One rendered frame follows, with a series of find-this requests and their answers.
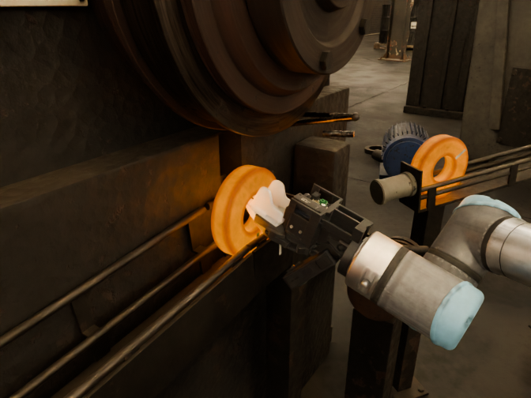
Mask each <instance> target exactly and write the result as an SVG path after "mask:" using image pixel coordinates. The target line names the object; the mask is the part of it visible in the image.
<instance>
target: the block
mask: <svg viewBox="0 0 531 398"><path fill-rule="evenodd" d="M349 156H350V144H349V143H348V142H346V141H338V140H333V139H329V138H324V137H316V136H312V137H308V138H306V139H304V140H302V141H300V142H297V143H296V145H295V147H294V175H293V195H296V194H298V193H301V194H302V195H304V194H305V193H309V194H311V191H312V188H313V185H314V184H317V185H319V186H321V187H322V188H324V189H326V190H328V191H330V192H331V193H333V194H335V195H337V196H338V197H340V198H342V199H343V201H342V203H341V205H343V206H345V203H346V193H347V184H348V165H349ZM319 193H320V194H321V195H320V199H324V200H326V201H328V204H330V205H331V203H332V200H333V197H332V196H330V195H329V194H327V193H325V192H323V191H321V190H319Z"/></svg>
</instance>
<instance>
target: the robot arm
mask: <svg viewBox="0 0 531 398"><path fill-rule="evenodd" d="M319 190H321V191H323V192H325V193H327V194H329V195H330V196H332V197H333V200H332V203H331V205H330V204H328V201H326V200H324V199H320V195H321V194H320V193H319ZM342 201H343V199H342V198H340V197H338V196H337V195H335V194H333V193H331V192H330V191H328V190H326V189H324V188H322V187H321V186H319V185H317V184H314V185H313V188H312V191H311V194H309V193H305V194H304V195H302V194H301V193H298V194H296V195H295V196H294V197H293V198H291V200H289V199H288V198H287V197H286V194H285V189H284V184H283V182H281V181H279V180H274V181H272V183H271V184H270V186H269V188H266V187H264V186H263V187H261V188H260V189H259V191H258V192H257V194H256V195H254V196H253V197H252V198H251V199H250V200H249V202H248V203H247V206H246V208H247V211H248V212H249V214H250V216H251V217H252V218H253V220H254V223H255V224H256V225H257V226H258V228H259V229H260V230H261V231H262V233H263V234H264V235H265V236H266V237H267V238H269V239H271V240H272V241H274V242H276V243H278V244H280V245H282V246H283V247H284V248H288V249H290V250H292V251H294V252H297V253H300V254H306V255H307V256H308V255H309V254H310V255H311V256H310V257H309V258H307V259H306V260H304V261H302V262H300V261H299V262H297V263H296V264H294V265H292V266H291V268H290V269H289V270H288V271H287V274H286V275H285V276H284V277H283V280H284V281H285V283H286V284H287V285H288V286H289V287H290V289H291V290H292V289H294V288H296V287H301V286H303V285H304V284H306V283H307V281H309V280H310V279H311V278H313V277H315V276H317V275H318V274H320V273H321V272H324V271H325V270H327V269H328V268H330V267H332V266H334V265H335V264H336V263H337V262H338V261H339V260H340V263H339V265H338V267H337V272H339V273H340V274H341V275H343V276H345V284H346V285H347V286H349V287H350V288H351V289H353V290H354V291H357V292H358V293H360V294H361V295H362V296H364V297H365V298H367V299H369V300H370V301H371V302H373V303H374V304H376V305H377V306H379V307H381V308H382V309H384V310H385V311H386V312H388V313H390V314H392V315H393V316H395V317H396V318H397V319H399V320H400V321H403V322H404V323H406V324H407V325H408V326H409V327H410V328H412V329H414V330H416V331H417V332H419V333H421V334H422V335H424V336H426V337H427V338H428V339H430V340H431V342H432V343H433V344H435V345H437V346H441V347H443V348H445V349H447V350H453V349H455V348H456V346H457V345H458V343H459V341H460V340H461V338H462V337H463V335H464V334H465V331H466V330H467V328H468V327H469V325H470V324H471V322H472V320H473V318H474V317H475V315H476V313H477V311H478V310H479V308H480V306H481V305H482V303H483V301H484V294H483V293H482V292H481V291H480V290H478V289H476V287H477V286H478V285H479V284H480V282H481V280H482V279H483V278H484V276H485V275H486V273H487V272H492V273H495V274H496V275H498V276H505V277H507V278H509V279H511V280H514V281H516V282H518V283H521V284H523V285H526V286H527V287H531V223H528V222H525V221H524V220H523V219H521V217H520V215H519V214H518V212H516V211H515V210H514V209H513V208H511V207H510V206H509V205H507V204H505V203H503V202H501V201H499V200H494V199H492V198H490V197H487V196H483V195H471V196H468V197H466V198H465V199H464V200H463V201H462V202H461V203H460V205H459V206H458V207H456V209H455V210H454V211H453V214H452V216H451V217H450V219H449V220H448V222H447V223H446V225H445V227H444V228H443V229H442V230H441V232H440V233H439V235H438V237H437V238H436V240H435V241H434V242H433V244H432V245H431V247H430V249H429V250H428V252H426V254H425V255H424V256H423V257H421V256H420V255H418V254H416V253H414V252H412V251H411V250H409V249H407V248H405V247H404V246H403V245H401V244H399V243H397V242H395V241H394V240H392V239H391V238H388V237H386V236H385V235H383V234H381V233H380V232H378V231H376V232H374V233H372V234H371V235H369V232H370V229H371V227H372V225H373V223H372V222H371V221H369V220H367V219H365V218H363V217H362V216H360V215H358V214H357V213H355V212H353V211H352V210H350V209H348V208H346V207H345V206H343V205H341V203H342ZM282 223H283V224H284V226H282V225H281V224H282Z"/></svg>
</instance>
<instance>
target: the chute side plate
mask: <svg viewBox="0 0 531 398"><path fill-rule="evenodd" d="M291 264H292V250H290V249H288V248H284V247H283V246H281V254H280V255H279V244H278V243H276V242H274V241H272V240H271V239H268V240H267V241H266V242H264V243H262V244H261V245H260V246H259V247H257V248H256V249H254V250H253V251H252V253H249V254H248V255H246V256H245V258H244V259H242V260H241V262H239V263H238V264H237V265H236V266H234V267H233V268H232V269H231V270H230V271H228V272H227V273H226V274H225V275H224V276H222V277H221V278H220V279H219V280H218V281H217V282H216V283H215V284H214V285H213V286H212V287H210V288H209V289H208V290H207V291H205V292H204V293H203V294H202V295H201V296H200V297H198V298H197V299H196V300H195V301H194V302H192V303H191V304H190V305H189V306H188V307H187V308H186V309H185V310H184V311H183V312H182V313H180V314H179V315H178V316H177V317H175V318H174V319H173V320H172V321H171V322H170V323H168V324H167V325H166V326H165V327H164V328H163V329H161V330H160V331H159V332H158V333H157V334H156V335H155V336H154V337H153V338H152V339H150V340H149V341H148V342H147V343H146V344H144V345H143V346H142V347H141V348H140V349H139V350H138V351H136V352H135V353H134V354H133V355H132V356H131V357H129V358H128V359H127V360H126V361H125V362H124V363H123V364H122V365H120V366H119V367H118V368H117V369H116V370H114V371H113V372H112V373H111V374H110V375H108V376H107V377H106V378H105V379H104V380H103V381H101V382H100V383H99V384H98V385H97V386H96V387H95V388H94V389H93V390H92V391H90V392H89V393H88V394H87V395H86V396H84V397H83V398H154V397H155V396H156V395H157V394H158V393H159V392H160V391H161V390H162V389H163V388H164V387H165V386H166V385H167V384H168V383H169V382H170V381H171V380H172V379H173V378H174V377H175V376H176V375H177V374H178V373H179V372H180V371H181V370H182V369H183V368H184V367H185V366H186V365H187V364H188V363H189V362H190V361H191V360H192V359H193V358H194V357H195V356H196V355H197V354H198V353H199V352H200V351H201V350H202V349H203V348H204V347H205V346H206V345H207V344H208V343H209V342H210V341H211V340H212V339H213V337H214V336H215V335H216V334H217V333H218V332H219V331H220V330H221V329H222V328H223V327H224V326H225V325H226V324H227V323H228V322H229V321H230V320H231V319H232V318H233V317H234V316H235V315H236V314H237V313H238V312H239V311H240V310H241V309H242V308H243V307H244V306H245V305H246V304H247V303H248V302H249V301H250V300H251V299H252V298H253V297H254V296H255V295H257V294H258V293H259V292H260V291H261V290H263V289H264V288H265V287H266V286H267V285H268V284H270V283H271V282H272V281H273V280H275V279H276V278H277V277H278V276H279V275H280V274H281V273H282V272H283V271H284V270H285V269H287V268H288V267H289V266H290V265H291Z"/></svg>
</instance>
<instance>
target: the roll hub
mask: <svg viewBox="0 0 531 398"><path fill-rule="evenodd" d="M374 4H375V0H247V6H248V9H249V13H250V17H251V20H252V22H253V25H254V28H255V31H256V32H257V34H258V38H259V39H260V41H261V43H262V45H263V47H264V48H265V50H266V51H267V53H268V54H269V56H270V57H271V58H272V59H273V60H274V61H275V63H277V64H278V65H279V66H281V67H282V68H284V69H286V70H288V71H291V72H296V73H312V74H320V75H329V74H332V73H336V72H337V71H338V70H340V69H342V68H343V67H344V66H345V65H346V64H347V63H348V62H349V61H350V59H351V58H352V56H353V55H354V54H355V53H356V51H357V49H358V47H359V45H360V44H361V42H362V39H363V37H364V35H360V22H361V19H362V18H369V19H371V14H372V11H373V8H374ZM323 51H332V55H333V63H332V66H331V68H330V69H327V70H323V69H321V66H320V58H321V55H322V52H323Z"/></svg>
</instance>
